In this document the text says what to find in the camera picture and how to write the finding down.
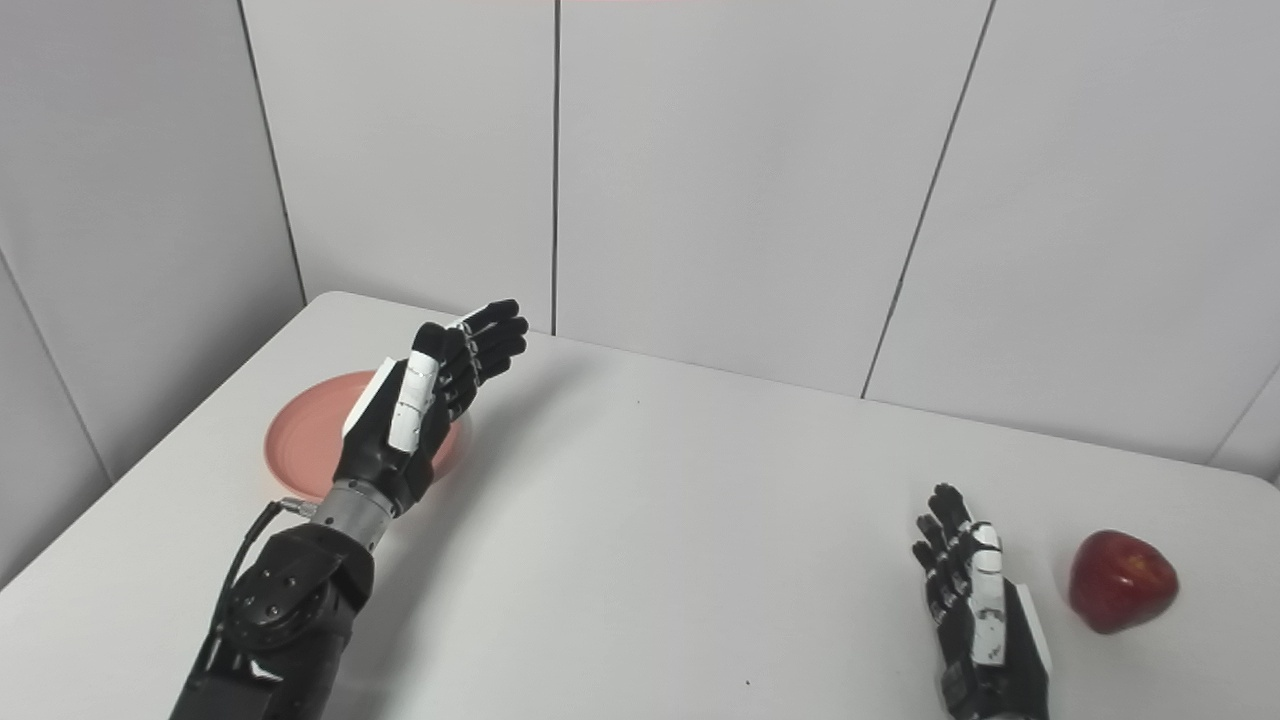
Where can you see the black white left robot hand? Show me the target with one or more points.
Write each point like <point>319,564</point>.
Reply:
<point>375,450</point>

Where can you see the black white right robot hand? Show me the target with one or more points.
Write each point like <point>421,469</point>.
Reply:
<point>1010,670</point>

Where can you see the pink plastic plate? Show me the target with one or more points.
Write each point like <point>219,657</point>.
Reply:
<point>305,440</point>

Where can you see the red apple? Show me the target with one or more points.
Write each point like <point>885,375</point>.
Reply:
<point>1120,580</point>

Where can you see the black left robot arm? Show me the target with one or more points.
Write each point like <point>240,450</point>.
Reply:
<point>290,600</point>

